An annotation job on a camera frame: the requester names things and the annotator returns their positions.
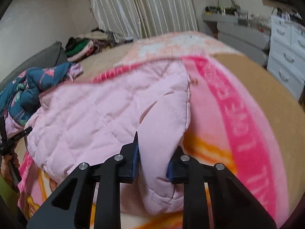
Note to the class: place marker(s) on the striped beige curtain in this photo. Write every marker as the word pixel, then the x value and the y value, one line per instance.
pixel 137 19

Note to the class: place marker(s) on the peach patterned blanket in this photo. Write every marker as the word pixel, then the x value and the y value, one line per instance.
pixel 174 45

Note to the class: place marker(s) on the grey wall shelf desk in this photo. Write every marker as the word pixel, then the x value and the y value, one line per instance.
pixel 251 40

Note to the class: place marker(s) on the pile of folded clothes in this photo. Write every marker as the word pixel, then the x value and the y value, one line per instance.
pixel 95 42

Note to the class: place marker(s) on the blue flamingo print duvet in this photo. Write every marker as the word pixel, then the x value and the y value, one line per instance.
pixel 20 98

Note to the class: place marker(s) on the pink quilted jacket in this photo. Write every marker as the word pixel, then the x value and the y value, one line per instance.
pixel 90 122

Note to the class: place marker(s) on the person's left hand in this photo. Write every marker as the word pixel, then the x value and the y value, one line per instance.
pixel 5 171

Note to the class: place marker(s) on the white drawer cabinet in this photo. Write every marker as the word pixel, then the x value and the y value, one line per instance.
pixel 286 55

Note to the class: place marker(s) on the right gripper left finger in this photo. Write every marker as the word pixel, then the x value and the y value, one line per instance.
pixel 119 169

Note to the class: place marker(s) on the green sleeve forearm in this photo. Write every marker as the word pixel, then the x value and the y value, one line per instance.
pixel 9 196

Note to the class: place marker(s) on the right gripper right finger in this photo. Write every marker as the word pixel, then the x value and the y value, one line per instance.
pixel 200 181

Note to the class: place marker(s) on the tan bed sheet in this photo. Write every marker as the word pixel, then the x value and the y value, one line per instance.
pixel 274 83

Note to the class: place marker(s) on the grey headboard cushion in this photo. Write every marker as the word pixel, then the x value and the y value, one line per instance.
pixel 47 58

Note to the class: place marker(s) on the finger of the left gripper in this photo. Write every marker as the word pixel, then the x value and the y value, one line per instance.
pixel 6 148
pixel 3 130

